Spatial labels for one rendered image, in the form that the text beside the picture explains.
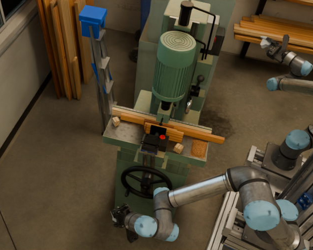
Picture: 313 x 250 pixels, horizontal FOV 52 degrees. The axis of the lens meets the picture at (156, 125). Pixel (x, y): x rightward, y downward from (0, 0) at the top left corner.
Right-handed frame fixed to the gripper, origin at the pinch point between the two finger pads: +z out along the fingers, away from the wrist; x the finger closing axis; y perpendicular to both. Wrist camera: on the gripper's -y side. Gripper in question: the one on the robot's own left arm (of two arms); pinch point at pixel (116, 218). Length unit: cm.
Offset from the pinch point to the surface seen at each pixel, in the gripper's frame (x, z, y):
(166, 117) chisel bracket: -50, 5, 32
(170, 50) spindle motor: -44, -28, 62
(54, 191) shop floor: 3, 120, 4
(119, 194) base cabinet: -28, 67, -9
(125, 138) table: -29.7, 22.6, 29.4
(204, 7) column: -83, -17, 79
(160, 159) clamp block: -35.3, 3.2, 13.7
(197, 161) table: -56, 2, 3
